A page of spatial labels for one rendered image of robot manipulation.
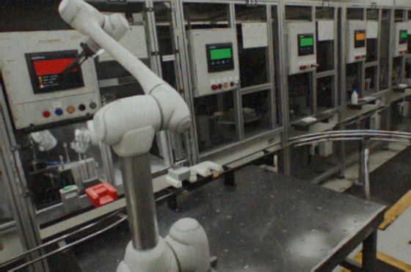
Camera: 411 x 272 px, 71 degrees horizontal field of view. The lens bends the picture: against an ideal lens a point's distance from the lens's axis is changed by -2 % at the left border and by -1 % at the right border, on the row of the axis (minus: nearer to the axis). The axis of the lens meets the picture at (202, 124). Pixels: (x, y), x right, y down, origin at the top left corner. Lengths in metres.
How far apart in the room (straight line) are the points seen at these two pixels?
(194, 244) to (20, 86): 1.11
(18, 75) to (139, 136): 0.89
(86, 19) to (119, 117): 0.52
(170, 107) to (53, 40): 0.90
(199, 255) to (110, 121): 0.68
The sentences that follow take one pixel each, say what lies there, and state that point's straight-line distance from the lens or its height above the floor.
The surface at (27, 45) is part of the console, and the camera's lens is 1.68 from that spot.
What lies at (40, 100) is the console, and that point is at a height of 1.49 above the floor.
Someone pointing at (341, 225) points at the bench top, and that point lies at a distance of 1.78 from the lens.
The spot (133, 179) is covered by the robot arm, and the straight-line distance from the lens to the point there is 1.00.
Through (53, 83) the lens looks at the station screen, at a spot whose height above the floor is 1.57.
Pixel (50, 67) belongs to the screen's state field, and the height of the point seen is 1.65.
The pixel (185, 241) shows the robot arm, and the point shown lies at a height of 0.92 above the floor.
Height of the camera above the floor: 1.62
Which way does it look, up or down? 13 degrees down
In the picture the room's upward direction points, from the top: 6 degrees counter-clockwise
